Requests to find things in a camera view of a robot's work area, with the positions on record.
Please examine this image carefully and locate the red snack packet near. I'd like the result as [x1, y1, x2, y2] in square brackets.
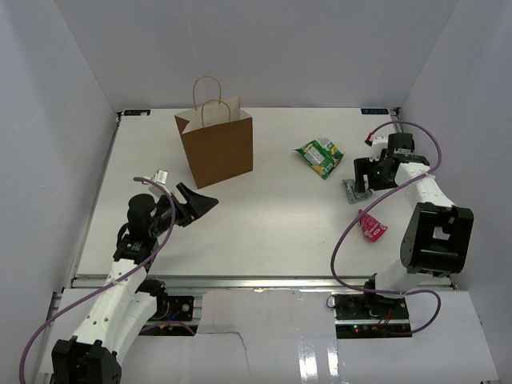
[358, 214, 388, 243]

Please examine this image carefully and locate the blue label sticker right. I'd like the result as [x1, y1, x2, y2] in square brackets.
[360, 108, 390, 115]

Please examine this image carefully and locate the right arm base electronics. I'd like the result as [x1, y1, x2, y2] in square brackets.
[326, 294, 412, 340]

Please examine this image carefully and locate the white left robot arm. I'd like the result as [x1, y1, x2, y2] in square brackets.
[51, 181, 218, 383]

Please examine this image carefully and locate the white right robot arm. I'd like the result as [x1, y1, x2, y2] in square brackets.
[354, 133, 474, 319]

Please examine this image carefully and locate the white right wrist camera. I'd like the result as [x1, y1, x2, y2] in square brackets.
[365, 134, 388, 162]

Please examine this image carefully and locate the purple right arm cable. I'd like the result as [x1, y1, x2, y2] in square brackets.
[330, 121, 443, 335]

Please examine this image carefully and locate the dark green chips packet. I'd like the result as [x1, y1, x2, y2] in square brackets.
[294, 137, 345, 180]

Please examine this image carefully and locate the brown paper bag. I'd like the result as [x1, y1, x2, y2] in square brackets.
[174, 92, 254, 189]

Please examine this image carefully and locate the silver snack packet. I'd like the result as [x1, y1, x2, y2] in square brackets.
[342, 179, 373, 204]

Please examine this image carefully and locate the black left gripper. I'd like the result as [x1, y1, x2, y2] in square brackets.
[149, 182, 218, 238]

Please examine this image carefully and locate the blue label sticker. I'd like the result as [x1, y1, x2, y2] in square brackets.
[360, 108, 390, 115]
[122, 109, 151, 117]

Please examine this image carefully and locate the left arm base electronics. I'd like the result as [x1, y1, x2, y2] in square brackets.
[138, 279, 195, 336]

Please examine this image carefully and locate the blue label sticker left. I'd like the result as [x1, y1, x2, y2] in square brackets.
[122, 109, 151, 117]

